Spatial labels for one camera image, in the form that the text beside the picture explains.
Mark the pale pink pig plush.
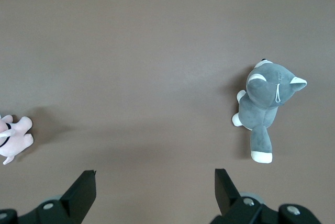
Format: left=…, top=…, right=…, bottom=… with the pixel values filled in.
left=0, top=114, right=34, bottom=165

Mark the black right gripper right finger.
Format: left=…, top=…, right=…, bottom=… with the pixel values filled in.
left=210, top=168, right=322, bottom=224

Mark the grey and white cat plush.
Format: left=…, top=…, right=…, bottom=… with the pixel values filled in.
left=231, top=58, right=308, bottom=164

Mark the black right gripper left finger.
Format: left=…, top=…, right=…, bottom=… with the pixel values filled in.
left=0, top=169, right=98, bottom=224

